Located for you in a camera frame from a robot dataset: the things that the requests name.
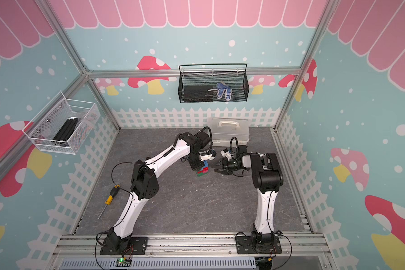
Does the white plastic storage box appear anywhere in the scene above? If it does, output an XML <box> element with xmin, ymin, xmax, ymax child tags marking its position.
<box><xmin>207</xmin><ymin>118</ymin><xmax>250</xmax><ymax>147</ymax></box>

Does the blue white item in basket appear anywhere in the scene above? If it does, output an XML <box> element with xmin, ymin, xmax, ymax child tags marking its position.
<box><xmin>208</xmin><ymin>81</ymin><xmax>232</xmax><ymax>101</ymax></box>

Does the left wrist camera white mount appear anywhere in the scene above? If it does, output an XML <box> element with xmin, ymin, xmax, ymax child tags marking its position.
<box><xmin>199</xmin><ymin>150</ymin><xmax>216</xmax><ymax>161</ymax></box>

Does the black wire mesh basket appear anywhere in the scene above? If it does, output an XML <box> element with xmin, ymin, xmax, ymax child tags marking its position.
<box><xmin>178</xmin><ymin>63</ymin><xmax>250</xmax><ymax>103</ymax></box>

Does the aluminium front rail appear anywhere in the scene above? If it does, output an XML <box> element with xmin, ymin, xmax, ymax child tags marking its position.
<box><xmin>52</xmin><ymin>231</ymin><xmax>331</xmax><ymax>259</ymax></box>

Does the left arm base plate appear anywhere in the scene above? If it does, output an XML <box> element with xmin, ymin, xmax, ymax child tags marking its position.
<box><xmin>100</xmin><ymin>236</ymin><xmax>148</xmax><ymax>255</ymax></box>

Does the large blue lego brick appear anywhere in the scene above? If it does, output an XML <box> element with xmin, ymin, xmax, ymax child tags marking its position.
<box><xmin>201</xmin><ymin>160</ymin><xmax>208</xmax><ymax>171</ymax></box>

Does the red lego brick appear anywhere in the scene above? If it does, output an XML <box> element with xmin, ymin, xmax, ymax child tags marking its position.
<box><xmin>198</xmin><ymin>168</ymin><xmax>208</xmax><ymax>175</ymax></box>

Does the green lit circuit board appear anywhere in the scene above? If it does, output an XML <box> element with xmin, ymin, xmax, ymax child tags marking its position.
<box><xmin>115</xmin><ymin>257</ymin><xmax>132</xmax><ymax>267</ymax></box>

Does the white wire mesh basket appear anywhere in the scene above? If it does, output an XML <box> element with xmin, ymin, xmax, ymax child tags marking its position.
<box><xmin>22</xmin><ymin>92</ymin><xmax>101</xmax><ymax>155</ymax></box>

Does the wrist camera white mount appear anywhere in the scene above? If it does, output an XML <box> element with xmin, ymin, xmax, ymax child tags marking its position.
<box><xmin>220</xmin><ymin>148</ymin><xmax>233</xmax><ymax>160</ymax></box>
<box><xmin>199</xmin><ymin>150</ymin><xmax>216</xmax><ymax>161</ymax></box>

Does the black box in black basket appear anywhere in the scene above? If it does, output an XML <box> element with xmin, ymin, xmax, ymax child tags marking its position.
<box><xmin>181</xmin><ymin>85</ymin><xmax>214</xmax><ymax>103</ymax></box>

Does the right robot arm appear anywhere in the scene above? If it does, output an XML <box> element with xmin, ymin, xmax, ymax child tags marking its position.
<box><xmin>213</xmin><ymin>137</ymin><xmax>284</xmax><ymax>257</ymax></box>

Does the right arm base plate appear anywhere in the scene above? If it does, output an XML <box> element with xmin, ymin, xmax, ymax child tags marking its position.
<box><xmin>235</xmin><ymin>234</ymin><xmax>282</xmax><ymax>255</ymax></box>

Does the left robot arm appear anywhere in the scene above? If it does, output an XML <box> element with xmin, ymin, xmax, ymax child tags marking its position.
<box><xmin>96</xmin><ymin>127</ymin><xmax>216</xmax><ymax>256</ymax></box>

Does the yellow black screwdriver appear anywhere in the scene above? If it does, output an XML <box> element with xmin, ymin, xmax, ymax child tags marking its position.
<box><xmin>97</xmin><ymin>184</ymin><xmax>120</xmax><ymax>219</ymax></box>

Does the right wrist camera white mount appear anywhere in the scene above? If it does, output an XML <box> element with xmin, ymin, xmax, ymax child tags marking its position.
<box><xmin>220</xmin><ymin>148</ymin><xmax>233</xmax><ymax>160</ymax></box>

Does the green lego brick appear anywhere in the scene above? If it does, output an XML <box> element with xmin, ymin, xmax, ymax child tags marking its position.
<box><xmin>197</xmin><ymin>172</ymin><xmax>208</xmax><ymax>177</ymax></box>

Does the black device in white basket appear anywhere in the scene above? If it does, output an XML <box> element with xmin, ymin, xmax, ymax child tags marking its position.
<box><xmin>52</xmin><ymin>118</ymin><xmax>78</xmax><ymax>147</ymax></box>

